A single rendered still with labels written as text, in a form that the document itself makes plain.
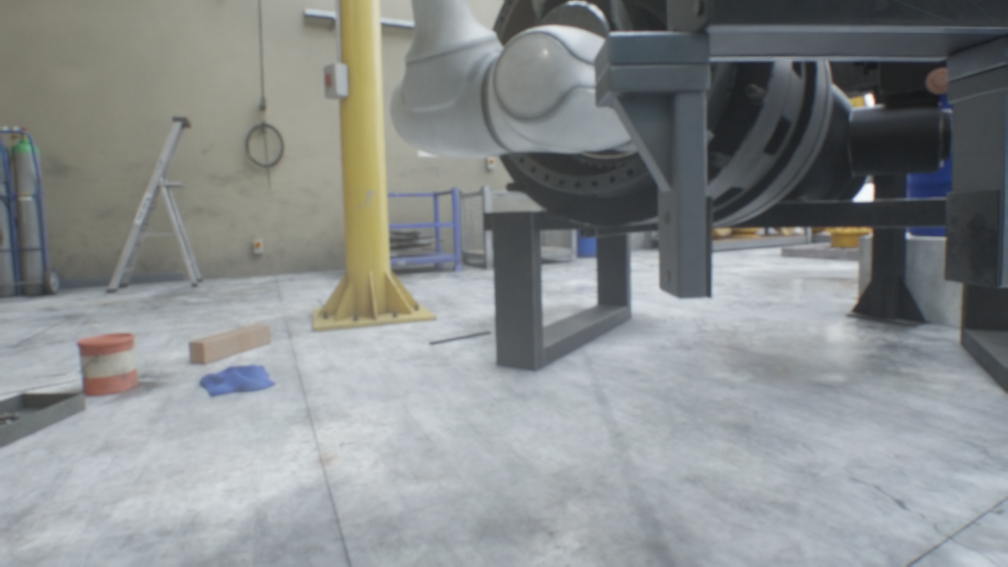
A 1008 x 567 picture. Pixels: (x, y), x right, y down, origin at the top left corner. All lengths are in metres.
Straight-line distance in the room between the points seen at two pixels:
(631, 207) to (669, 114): 0.63
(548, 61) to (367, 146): 2.86
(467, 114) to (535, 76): 0.12
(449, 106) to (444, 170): 6.49
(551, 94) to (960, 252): 0.28
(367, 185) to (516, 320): 1.53
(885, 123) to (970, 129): 1.87
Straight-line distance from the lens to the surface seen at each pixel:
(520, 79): 0.43
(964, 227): 0.29
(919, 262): 3.42
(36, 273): 6.49
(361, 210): 3.23
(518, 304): 2.04
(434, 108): 0.55
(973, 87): 0.30
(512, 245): 2.03
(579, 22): 0.79
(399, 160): 6.87
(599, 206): 0.87
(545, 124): 0.43
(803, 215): 1.79
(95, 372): 2.39
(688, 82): 0.21
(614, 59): 0.21
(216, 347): 2.65
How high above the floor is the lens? 0.61
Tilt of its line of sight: 4 degrees down
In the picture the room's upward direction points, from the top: 2 degrees counter-clockwise
